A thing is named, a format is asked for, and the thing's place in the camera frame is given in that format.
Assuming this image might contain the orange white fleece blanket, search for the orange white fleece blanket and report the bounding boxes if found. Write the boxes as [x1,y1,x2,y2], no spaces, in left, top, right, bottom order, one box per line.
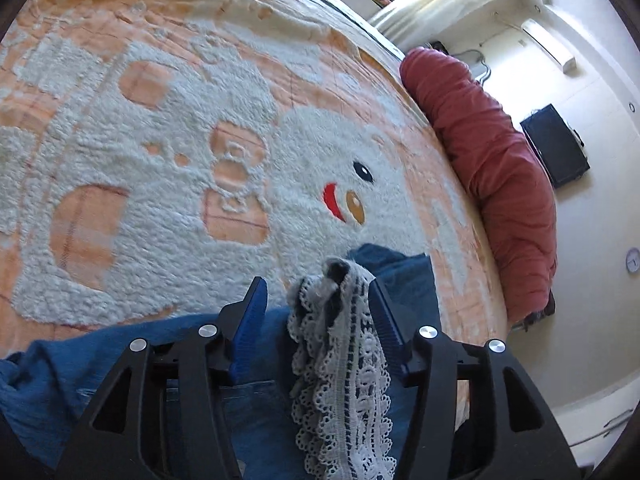
[1,0,506,354]

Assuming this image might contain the round wall clock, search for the round wall clock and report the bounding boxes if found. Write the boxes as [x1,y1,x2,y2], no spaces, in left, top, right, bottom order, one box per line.
[625,247,640,274]

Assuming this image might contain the white air conditioner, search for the white air conditioner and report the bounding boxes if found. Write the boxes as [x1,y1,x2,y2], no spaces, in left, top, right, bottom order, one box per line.
[520,18,577,74]

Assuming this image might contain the blue denim pants lace hem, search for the blue denim pants lace hem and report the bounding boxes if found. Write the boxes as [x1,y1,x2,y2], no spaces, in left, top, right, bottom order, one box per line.
[1,244,439,479]

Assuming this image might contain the red rolled duvet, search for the red rolled duvet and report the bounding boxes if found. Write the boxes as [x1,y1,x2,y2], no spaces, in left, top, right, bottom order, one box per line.
[399,48,558,325]

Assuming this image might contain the black television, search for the black television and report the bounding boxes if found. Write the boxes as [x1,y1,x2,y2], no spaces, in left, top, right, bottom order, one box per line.
[521,104,590,188]

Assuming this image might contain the white window curtain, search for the white window curtain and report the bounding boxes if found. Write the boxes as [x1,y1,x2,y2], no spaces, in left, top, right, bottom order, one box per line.
[370,0,495,52]

